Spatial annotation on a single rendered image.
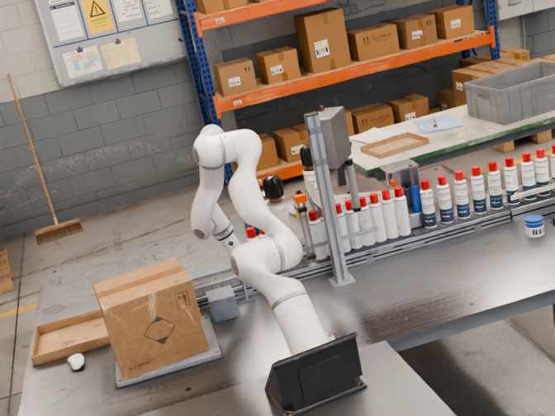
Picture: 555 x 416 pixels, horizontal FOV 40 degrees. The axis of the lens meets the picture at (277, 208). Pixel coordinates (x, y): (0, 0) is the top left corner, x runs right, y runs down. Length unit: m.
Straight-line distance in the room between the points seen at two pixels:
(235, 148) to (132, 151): 4.87
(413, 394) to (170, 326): 0.83
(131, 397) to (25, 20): 5.02
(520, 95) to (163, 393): 3.01
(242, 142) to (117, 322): 0.71
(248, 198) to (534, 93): 2.74
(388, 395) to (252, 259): 0.57
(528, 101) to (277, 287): 2.81
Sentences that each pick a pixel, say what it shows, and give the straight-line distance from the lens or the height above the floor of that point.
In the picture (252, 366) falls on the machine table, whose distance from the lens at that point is 2.52.
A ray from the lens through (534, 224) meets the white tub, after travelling 3.09.
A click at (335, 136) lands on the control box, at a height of 1.40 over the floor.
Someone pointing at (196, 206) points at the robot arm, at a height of 1.26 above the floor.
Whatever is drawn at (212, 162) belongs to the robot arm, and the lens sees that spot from 2.46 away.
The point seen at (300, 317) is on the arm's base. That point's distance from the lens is 2.27.
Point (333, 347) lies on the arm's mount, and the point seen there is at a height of 1.00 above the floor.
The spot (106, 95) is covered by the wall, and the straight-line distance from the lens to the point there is 7.20.
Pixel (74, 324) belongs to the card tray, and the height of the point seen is 0.83.
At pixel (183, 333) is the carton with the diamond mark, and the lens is 2.58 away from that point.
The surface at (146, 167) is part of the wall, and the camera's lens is 7.36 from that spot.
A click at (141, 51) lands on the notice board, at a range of 7.06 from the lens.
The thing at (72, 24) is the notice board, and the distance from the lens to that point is 7.00.
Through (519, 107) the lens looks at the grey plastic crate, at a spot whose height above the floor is 0.88.
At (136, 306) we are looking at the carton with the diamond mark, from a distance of 2.51.
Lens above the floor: 2.12
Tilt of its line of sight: 20 degrees down
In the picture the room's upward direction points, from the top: 12 degrees counter-clockwise
